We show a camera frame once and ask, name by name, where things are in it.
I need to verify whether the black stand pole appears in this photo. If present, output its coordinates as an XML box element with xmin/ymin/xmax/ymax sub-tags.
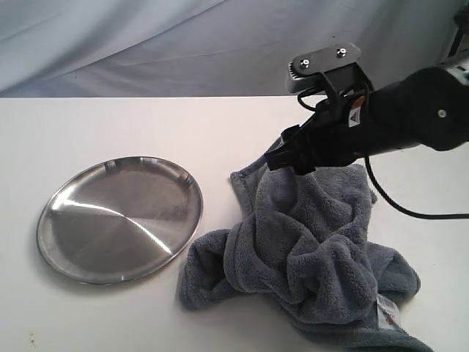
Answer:
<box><xmin>444</xmin><ymin>1</ymin><xmax>468</xmax><ymax>59</ymax></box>

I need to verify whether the grey fleece towel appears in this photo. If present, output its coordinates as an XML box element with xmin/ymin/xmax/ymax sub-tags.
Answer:
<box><xmin>179</xmin><ymin>158</ymin><xmax>428</xmax><ymax>351</ymax></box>

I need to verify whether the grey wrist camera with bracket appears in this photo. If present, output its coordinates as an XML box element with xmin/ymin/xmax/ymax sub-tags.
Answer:
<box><xmin>287</xmin><ymin>43</ymin><xmax>374</xmax><ymax>104</ymax></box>

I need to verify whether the black cable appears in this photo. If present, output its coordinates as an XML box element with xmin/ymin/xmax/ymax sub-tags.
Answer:
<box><xmin>362</xmin><ymin>155</ymin><xmax>469</xmax><ymax>221</ymax></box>

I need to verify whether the grey backdrop cloth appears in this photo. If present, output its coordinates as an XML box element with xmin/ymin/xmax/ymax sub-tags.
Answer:
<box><xmin>1</xmin><ymin>1</ymin><xmax>463</xmax><ymax>98</ymax></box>

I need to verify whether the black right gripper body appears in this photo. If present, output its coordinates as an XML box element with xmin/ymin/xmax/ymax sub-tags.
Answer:
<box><xmin>293</xmin><ymin>87</ymin><xmax>375</xmax><ymax>175</ymax></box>

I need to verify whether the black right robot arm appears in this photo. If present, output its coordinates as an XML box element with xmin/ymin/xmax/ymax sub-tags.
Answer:
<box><xmin>265</xmin><ymin>62</ymin><xmax>468</xmax><ymax>175</ymax></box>

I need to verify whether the round stainless steel plate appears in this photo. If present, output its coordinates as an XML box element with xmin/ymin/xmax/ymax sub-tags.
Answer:
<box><xmin>36</xmin><ymin>156</ymin><xmax>203</xmax><ymax>285</ymax></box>

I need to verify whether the white fabric care label tag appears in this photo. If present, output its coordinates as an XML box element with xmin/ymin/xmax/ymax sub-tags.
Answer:
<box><xmin>377</xmin><ymin>294</ymin><xmax>400</xmax><ymax>330</ymax></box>

